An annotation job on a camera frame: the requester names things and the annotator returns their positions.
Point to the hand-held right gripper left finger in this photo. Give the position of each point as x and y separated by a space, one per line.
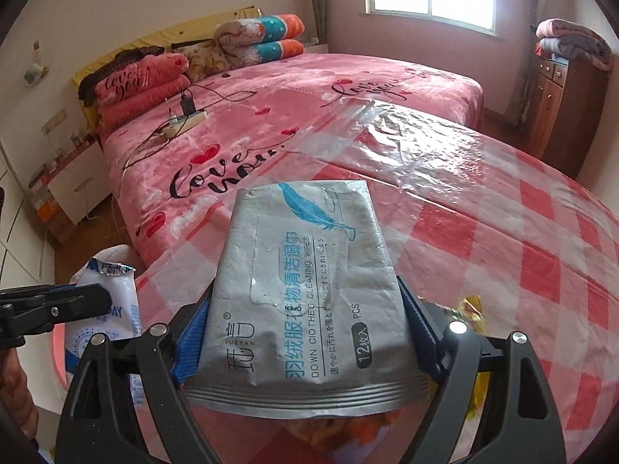
188 338

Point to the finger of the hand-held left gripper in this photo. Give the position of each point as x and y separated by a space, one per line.
77 302

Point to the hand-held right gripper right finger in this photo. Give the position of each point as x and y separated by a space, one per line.
425 328

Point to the crushed white blue plastic bottle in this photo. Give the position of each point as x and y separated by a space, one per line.
116 309

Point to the pink plastic bin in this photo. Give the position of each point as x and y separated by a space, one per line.
59 348

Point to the grey wet wipes packet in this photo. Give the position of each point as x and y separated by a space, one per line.
300 275

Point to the person's left forearm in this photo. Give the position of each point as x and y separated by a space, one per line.
17 396

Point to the yellow green snack bag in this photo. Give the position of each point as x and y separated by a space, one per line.
471 309

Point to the white wardrobe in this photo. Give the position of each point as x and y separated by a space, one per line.
9 232

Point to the cardboard box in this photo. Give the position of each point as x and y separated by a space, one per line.
48 203

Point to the red checkered plastic tablecloth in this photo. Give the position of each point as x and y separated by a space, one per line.
483 227

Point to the white nightstand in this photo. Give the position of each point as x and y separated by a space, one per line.
77 183

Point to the orange snack packet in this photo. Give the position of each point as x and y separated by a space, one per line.
338 432

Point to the folded plain pink quilt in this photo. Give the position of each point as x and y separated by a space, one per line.
140 106

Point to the white power strip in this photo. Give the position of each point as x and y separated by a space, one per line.
186 121

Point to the black charger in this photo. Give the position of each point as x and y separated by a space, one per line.
187 105

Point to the folded pink quilt dark print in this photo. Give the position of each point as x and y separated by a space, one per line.
145 72

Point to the pink patterned bed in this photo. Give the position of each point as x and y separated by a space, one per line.
290 106

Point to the brown wooden cabinet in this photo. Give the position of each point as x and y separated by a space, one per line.
575 116

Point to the beige floral quilt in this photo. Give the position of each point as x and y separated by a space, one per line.
208 60

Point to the yellow headboard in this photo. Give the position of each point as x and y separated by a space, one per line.
159 36

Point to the grey curtain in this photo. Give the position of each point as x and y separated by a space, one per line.
527 58
321 0

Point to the rolled teal orange quilt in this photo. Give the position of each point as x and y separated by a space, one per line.
275 52
271 26

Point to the white bedside table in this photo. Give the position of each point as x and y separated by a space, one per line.
317 47

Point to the folded blankets pile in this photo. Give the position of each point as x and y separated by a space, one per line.
570 41

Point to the wall socket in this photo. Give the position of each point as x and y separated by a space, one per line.
53 123

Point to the wall decoration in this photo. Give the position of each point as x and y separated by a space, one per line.
35 72

